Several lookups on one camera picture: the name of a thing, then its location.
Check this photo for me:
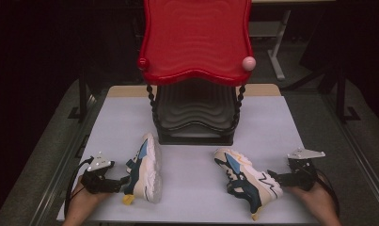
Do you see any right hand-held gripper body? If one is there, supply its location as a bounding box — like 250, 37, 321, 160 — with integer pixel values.
287, 148, 326, 192

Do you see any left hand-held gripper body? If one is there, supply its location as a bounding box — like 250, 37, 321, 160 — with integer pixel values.
80, 152, 117, 194

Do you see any white navy beige sneaker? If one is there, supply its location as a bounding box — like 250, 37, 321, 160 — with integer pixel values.
123, 132, 164, 206
213, 148, 284, 222

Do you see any red and black shoe rack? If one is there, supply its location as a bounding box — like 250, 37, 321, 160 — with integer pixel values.
137, 0, 257, 147

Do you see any person's left hand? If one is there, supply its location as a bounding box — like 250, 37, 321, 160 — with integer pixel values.
70, 175, 113, 208

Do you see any person's right hand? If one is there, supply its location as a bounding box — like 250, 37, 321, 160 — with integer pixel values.
285, 175, 333, 208

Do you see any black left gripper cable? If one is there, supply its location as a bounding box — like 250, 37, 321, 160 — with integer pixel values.
64, 155, 95, 218

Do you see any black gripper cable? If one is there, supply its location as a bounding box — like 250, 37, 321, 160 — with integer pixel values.
315, 169, 341, 218
64, 155, 95, 218

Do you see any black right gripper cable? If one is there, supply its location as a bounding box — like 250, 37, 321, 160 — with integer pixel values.
315, 169, 341, 218

